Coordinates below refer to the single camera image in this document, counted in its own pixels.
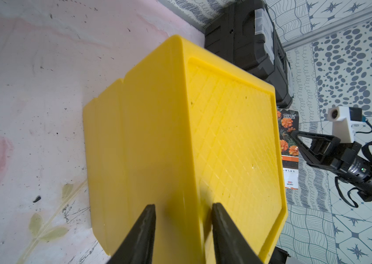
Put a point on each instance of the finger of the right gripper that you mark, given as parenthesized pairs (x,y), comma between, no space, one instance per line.
(316,149)

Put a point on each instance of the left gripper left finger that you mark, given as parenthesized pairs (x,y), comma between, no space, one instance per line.
(138,245)

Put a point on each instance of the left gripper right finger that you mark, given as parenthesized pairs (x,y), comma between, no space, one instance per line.
(229,244)

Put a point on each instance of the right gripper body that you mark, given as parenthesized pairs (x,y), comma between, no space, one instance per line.
(354,166)

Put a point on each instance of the yellow drawer cabinet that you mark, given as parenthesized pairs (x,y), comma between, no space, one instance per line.
(183,130)

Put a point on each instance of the black toolbox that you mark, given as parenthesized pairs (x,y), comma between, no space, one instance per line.
(246,37)

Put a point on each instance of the floral table mat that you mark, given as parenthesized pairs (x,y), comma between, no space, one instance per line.
(55,56)

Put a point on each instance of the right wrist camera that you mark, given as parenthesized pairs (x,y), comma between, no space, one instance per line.
(343,118)

